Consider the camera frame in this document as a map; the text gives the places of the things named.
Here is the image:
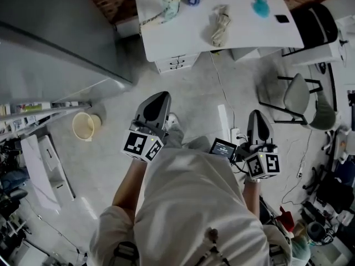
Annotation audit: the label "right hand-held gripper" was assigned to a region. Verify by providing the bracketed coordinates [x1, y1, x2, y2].
[244, 109, 281, 181]

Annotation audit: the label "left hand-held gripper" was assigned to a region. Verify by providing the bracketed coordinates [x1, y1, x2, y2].
[120, 90, 172, 163]

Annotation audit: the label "person's right forearm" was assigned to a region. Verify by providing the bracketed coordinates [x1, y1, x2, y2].
[242, 178, 261, 221]

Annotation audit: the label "person's left forearm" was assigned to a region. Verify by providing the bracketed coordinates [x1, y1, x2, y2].
[112, 159, 148, 209]

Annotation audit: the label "white desk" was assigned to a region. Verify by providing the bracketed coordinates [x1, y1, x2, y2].
[134, 0, 305, 74]

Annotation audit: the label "person's grey trousers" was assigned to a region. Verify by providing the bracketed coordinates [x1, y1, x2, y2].
[162, 123, 211, 149]

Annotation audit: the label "black display device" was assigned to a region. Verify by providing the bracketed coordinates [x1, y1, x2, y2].
[208, 137, 238, 160]

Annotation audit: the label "cream plastic wastebasket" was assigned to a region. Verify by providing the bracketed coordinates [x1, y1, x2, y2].
[72, 111, 102, 142]

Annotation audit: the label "red cloth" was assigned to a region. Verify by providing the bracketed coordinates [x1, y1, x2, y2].
[278, 206, 295, 233]

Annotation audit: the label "white flat floor bar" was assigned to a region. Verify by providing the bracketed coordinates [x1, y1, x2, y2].
[217, 104, 231, 130]

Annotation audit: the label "person's cream shirt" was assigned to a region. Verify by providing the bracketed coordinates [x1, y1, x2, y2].
[90, 142, 293, 266]

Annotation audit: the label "white office chair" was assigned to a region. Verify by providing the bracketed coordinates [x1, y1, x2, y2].
[321, 126, 355, 163]

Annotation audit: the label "black bag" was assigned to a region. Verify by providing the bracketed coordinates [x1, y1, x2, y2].
[316, 176, 355, 216]

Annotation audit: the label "white flat cabinet part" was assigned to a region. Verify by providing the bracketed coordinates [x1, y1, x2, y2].
[37, 135, 76, 202]

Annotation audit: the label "white metal shelf rack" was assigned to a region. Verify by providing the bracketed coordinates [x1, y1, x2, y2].
[0, 100, 93, 144]

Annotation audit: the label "pale green plush toy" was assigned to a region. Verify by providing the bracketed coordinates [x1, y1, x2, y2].
[161, 0, 181, 24]

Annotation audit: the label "grey refrigerator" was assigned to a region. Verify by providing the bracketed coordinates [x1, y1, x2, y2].
[0, 0, 137, 105]

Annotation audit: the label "beige cloth bundle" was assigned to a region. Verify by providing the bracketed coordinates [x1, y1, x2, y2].
[204, 4, 232, 48]

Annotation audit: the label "black mesh office chair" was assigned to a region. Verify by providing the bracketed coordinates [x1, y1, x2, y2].
[291, 3, 339, 49]

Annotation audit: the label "teal plastic object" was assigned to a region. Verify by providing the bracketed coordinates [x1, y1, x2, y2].
[251, 0, 271, 19]

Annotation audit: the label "grey chair black frame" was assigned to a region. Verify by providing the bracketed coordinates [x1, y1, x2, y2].
[257, 73, 343, 131]

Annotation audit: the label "black harness straps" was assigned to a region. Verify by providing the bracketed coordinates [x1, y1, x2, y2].
[112, 227, 286, 266]

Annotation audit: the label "checked strap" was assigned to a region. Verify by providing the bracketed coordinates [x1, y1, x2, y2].
[138, 6, 170, 28]

